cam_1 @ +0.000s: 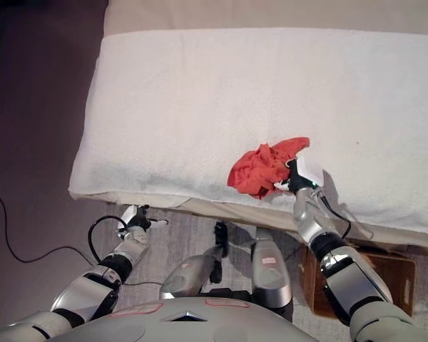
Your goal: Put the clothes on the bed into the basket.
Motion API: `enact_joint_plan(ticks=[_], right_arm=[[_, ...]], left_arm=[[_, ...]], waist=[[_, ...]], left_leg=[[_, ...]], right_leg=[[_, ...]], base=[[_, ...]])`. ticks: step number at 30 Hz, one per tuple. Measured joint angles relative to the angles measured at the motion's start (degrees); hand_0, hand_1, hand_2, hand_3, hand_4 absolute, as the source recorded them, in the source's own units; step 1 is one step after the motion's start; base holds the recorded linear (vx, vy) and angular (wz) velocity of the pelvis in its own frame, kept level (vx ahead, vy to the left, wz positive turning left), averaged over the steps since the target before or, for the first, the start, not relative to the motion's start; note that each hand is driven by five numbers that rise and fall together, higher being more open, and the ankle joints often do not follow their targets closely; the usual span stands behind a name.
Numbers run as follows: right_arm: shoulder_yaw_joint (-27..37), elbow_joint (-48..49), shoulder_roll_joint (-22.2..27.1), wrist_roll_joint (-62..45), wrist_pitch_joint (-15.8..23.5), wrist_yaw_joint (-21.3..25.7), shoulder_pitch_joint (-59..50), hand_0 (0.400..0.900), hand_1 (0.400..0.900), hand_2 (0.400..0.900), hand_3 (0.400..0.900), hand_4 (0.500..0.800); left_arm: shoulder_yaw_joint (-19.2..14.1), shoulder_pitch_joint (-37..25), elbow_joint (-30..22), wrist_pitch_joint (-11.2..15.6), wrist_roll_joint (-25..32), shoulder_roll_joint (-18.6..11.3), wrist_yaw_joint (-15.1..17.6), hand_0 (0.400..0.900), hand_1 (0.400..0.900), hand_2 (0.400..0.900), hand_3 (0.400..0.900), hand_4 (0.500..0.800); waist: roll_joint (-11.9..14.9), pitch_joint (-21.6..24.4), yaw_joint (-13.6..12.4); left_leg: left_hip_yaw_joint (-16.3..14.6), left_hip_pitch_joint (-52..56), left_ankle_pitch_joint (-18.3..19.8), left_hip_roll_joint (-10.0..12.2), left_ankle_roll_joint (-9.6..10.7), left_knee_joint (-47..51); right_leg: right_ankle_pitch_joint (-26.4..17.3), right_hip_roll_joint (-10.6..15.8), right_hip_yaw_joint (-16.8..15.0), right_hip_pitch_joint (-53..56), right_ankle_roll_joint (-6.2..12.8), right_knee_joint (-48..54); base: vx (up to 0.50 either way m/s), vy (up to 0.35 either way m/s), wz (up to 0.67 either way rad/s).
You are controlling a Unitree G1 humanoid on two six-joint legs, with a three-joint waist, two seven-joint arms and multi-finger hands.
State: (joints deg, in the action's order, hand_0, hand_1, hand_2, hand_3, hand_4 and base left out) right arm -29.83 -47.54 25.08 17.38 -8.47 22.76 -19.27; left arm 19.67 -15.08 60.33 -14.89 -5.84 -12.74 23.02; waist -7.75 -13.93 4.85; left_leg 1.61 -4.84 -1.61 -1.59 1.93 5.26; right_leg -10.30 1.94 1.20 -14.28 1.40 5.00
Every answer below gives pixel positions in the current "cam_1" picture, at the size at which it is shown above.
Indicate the silver robot torso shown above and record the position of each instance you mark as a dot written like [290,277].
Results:
[185,324]

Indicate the rectangular wicker basket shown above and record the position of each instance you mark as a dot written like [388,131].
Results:
[396,274]

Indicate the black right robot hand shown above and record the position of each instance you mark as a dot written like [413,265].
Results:
[299,176]

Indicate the beige bed cover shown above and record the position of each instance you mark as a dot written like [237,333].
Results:
[271,14]

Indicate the cream mattress sheet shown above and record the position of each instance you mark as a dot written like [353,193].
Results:
[235,211]

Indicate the silver right robot leg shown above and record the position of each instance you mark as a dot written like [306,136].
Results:
[269,270]

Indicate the red cloth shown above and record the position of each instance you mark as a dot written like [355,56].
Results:
[262,169]

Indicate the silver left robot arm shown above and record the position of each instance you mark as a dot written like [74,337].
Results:
[92,285]

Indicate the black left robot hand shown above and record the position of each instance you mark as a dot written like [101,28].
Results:
[139,222]

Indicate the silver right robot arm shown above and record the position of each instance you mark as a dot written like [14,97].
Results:
[346,278]

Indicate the grey woven rug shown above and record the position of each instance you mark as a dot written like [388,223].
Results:
[178,237]

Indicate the bed with white blanket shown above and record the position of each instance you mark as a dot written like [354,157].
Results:
[217,107]

